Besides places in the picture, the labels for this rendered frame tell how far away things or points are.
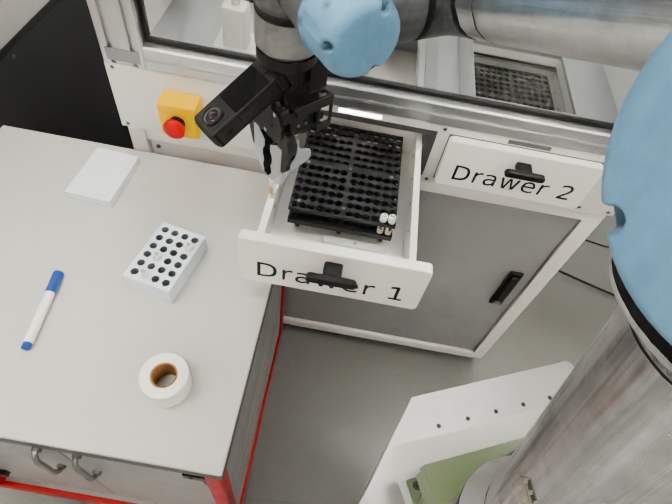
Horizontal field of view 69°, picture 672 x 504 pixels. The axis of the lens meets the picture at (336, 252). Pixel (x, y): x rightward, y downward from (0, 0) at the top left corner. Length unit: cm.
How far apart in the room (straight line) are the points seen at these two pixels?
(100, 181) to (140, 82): 20
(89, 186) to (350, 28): 72
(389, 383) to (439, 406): 83
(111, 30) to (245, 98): 43
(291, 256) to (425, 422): 33
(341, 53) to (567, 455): 33
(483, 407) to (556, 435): 56
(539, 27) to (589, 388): 26
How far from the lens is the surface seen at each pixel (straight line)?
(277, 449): 155
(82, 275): 93
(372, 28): 43
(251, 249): 74
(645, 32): 36
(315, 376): 162
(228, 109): 60
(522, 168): 97
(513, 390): 88
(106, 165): 107
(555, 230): 119
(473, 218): 113
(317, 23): 43
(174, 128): 96
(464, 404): 84
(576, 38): 39
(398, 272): 73
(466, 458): 71
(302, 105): 62
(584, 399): 26
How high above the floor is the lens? 150
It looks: 54 degrees down
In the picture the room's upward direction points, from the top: 11 degrees clockwise
